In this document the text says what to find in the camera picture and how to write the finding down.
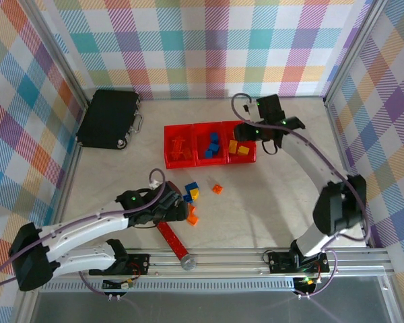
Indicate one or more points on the yellow lego brick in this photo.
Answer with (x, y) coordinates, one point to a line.
(233, 146)
(243, 150)
(194, 193)

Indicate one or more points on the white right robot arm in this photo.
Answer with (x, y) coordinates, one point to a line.
(303, 153)

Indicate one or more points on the red plastic bin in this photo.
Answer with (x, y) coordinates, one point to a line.
(175, 163)
(247, 159)
(202, 161)

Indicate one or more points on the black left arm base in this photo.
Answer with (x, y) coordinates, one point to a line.
(138, 262)

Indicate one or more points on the blue lego brick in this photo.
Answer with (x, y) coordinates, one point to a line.
(191, 186)
(208, 154)
(213, 148)
(214, 137)
(187, 198)

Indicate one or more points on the black hard case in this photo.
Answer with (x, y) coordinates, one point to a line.
(107, 117)

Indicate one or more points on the aluminium frame post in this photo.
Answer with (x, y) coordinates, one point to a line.
(355, 50)
(59, 54)

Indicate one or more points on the orange lego arch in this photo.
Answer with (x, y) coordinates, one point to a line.
(192, 220)

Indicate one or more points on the grey metal panel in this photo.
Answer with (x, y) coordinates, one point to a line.
(205, 309)

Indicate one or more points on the small circuit board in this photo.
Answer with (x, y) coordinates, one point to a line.
(116, 284)
(305, 282)

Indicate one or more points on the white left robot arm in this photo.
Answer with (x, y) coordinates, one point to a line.
(87, 225)

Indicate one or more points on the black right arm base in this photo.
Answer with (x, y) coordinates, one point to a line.
(279, 262)

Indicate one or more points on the small orange lego plate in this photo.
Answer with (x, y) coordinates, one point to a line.
(217, 189)

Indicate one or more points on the aluminium mounting rail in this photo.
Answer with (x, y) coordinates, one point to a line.
(222, 266)

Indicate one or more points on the orange lego piece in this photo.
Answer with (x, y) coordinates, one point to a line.
(192, 209)

